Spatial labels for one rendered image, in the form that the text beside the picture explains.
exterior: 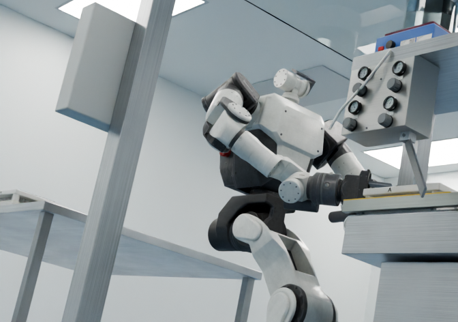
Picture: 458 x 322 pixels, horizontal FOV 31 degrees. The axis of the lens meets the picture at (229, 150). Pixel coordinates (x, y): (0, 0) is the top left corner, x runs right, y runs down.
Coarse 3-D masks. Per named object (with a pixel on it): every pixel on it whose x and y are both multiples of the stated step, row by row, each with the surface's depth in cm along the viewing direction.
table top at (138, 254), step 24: (0, 216) 338; (24, 216) 326; (72, 216) 310; (0, 240) 411; (24, 240) 394; (48, 240) 378; (72, 240) 363; (120, 240) 337; (144, 240) 330; (72, 264) 449; (120, 264) 409; (144, 264) 392; (168, 264) 376; (192, 264) 361; (216, 264) 352
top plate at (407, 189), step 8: (416, 184) 206; (432, 184) 202; (440, 184) 201; (368, 192) 217; (376, 192) 215; (384, 192) 213; (392, 192) 211; (400, 192) 209; (408, 192) 207; (416, 192) 206
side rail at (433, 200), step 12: (456, 192) 193; (348, 204) 219; (360, 204) 215; (372, 204) 212; (384, 204) 209; (396, 204) 206; (408, 204) 203; (420, 204) 200; (432, 204) 197; (444, 204) 194; (456, 204) 192
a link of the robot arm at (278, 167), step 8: (272, 160) 229; (280, 160) 231; (288, 160) 233; (264, 168) 230; (272, 168) 229; (280, 168) 234; (288, 168) 234; (296, 168) 233; (272, 176) 234; (280, 176) 235; (288, 176) 235
